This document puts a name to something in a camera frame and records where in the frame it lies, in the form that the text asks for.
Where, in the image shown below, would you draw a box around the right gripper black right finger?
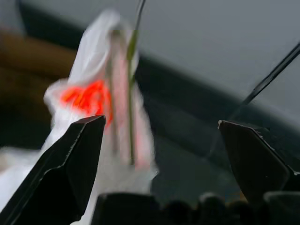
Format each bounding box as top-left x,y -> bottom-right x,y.
217,120 -> 300,203

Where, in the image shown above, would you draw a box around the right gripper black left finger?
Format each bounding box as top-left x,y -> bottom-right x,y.
0,115 -> 107,225

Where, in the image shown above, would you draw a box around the white shorts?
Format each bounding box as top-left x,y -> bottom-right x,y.
0,9 -> 159,222

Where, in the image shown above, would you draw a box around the olive green wire hanger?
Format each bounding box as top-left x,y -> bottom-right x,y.
126,0 -> 300,165

